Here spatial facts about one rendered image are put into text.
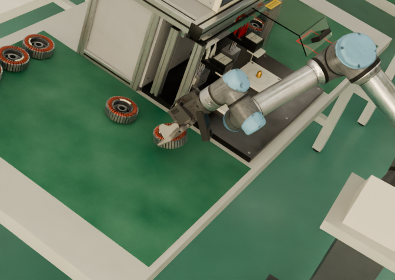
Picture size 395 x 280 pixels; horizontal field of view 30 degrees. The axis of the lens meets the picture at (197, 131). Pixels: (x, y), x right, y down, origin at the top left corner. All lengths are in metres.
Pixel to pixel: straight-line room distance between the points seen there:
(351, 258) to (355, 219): 0.19
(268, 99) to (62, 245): 0.80
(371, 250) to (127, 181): 0.82
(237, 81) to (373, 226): 0.67
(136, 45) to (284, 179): 1.44
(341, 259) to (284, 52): 1.00
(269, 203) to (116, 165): 1.40
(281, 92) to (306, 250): 1.24
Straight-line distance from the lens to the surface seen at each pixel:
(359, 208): 2.44
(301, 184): 3.77
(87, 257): 2.05
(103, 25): 2.64
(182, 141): 2.37
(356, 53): 2.32
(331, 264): 2.65
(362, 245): 2.47
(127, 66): 2.64
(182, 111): 2.30
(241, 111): 2.21
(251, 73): 2.91
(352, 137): 4.28
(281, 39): 3.28
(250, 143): 2.57
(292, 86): 2.39
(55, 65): 2.66
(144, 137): 2.45
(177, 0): 2.50
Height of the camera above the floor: 2.30
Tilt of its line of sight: 37 degrees down
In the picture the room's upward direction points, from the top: 22 degrees clockwise
